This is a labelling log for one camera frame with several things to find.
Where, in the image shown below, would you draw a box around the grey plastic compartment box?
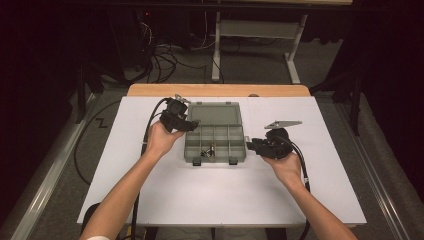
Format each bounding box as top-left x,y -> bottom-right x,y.
183,101 -> 251,167

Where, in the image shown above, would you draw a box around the black floor cable loop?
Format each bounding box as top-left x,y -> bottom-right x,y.
73,99 -> 123,186

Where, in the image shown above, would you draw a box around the left hand-held gripper black cable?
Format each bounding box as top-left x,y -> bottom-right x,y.
130,97 -> 170,240

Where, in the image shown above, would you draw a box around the white metal desk frame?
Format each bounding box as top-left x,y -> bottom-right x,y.
211,11 -> 309,85

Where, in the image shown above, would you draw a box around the black metal stand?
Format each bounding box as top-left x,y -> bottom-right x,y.
309,70 -> 365,137
75,62 -> 105,125

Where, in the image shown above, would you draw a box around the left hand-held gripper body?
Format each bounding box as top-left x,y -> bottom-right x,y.
159,94 -> 192,133

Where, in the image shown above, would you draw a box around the hand-held gripper black cable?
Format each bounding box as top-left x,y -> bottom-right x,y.
130,97 -> 170,240
282,134 -> 312,240

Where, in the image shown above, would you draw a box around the right hand-held gripper black cable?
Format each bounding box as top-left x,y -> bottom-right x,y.
282,134 -> 312,240

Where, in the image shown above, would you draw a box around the person's left hand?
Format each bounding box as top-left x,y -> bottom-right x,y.
145,121 -> 186,159

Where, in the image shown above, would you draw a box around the black chair armrest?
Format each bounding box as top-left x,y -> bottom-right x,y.
80,202 -> 101,236

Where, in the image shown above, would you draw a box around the person's right hand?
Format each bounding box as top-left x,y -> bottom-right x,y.
261,151 -> 303,188

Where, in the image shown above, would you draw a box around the dark curtain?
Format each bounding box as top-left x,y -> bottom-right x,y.
343,0 -> 424,201

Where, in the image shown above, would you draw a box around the metal floor rail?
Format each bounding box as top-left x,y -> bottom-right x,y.
10,93 -> 101,240
333,99 -> 412,240

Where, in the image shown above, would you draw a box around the dark equipment box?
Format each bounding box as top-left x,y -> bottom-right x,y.
106,8 -> 155,73

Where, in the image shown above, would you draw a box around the wooden table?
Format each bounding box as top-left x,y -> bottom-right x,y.
127,83 -> 312,98

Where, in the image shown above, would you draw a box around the white table cover board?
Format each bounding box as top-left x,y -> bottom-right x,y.
77,95 -> 368,228

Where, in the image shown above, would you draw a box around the tangle of floor cables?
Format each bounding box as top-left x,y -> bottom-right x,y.
137,19 -> 214,84

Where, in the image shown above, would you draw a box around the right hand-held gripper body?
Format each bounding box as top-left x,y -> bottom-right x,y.
256,120 -> 303,160

